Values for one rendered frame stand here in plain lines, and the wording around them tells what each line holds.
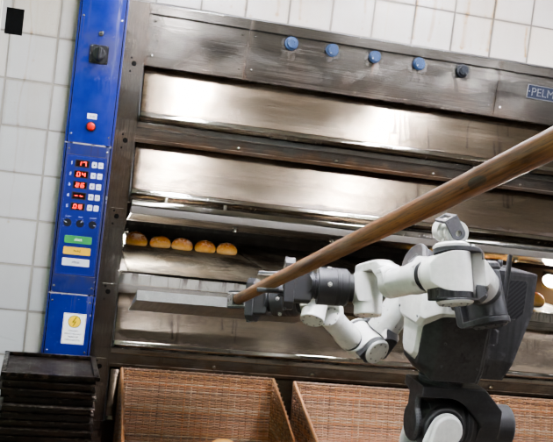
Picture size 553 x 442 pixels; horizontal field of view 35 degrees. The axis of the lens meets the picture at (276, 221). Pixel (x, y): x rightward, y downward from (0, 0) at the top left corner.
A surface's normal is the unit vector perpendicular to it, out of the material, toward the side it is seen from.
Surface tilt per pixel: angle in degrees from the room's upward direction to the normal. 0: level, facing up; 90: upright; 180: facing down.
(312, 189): 70
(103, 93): 90
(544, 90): 90
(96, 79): 90
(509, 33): 90
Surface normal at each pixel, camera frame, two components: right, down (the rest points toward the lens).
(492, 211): 0.24, -0.26
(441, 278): -0.25, -0.22
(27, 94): 0.21, 0.07
